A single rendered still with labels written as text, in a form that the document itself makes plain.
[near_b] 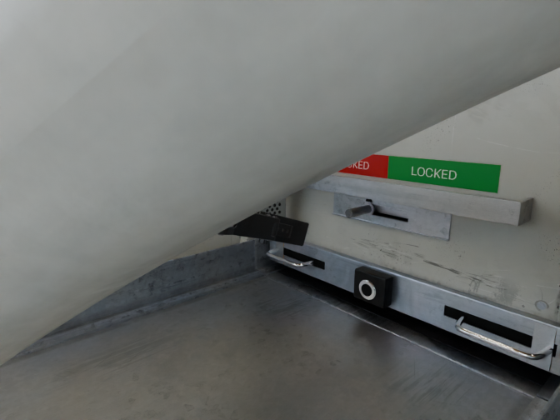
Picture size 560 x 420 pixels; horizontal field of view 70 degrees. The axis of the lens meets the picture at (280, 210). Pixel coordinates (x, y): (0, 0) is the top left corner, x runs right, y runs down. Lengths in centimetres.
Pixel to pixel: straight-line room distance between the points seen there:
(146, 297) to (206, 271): 12
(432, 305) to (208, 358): 32
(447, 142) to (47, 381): 59
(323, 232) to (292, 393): 33
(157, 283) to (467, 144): 53
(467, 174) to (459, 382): 26
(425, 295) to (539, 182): 22
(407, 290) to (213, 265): 36
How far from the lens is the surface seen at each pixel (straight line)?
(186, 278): 76
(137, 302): 73
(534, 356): 56
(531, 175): 56
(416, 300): 65
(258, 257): 85
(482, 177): 57
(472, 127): 58
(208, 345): 61
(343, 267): 71
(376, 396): 52
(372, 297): 66
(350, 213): 62
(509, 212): 53
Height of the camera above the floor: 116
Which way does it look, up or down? 13 degrees down
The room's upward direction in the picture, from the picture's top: straight up
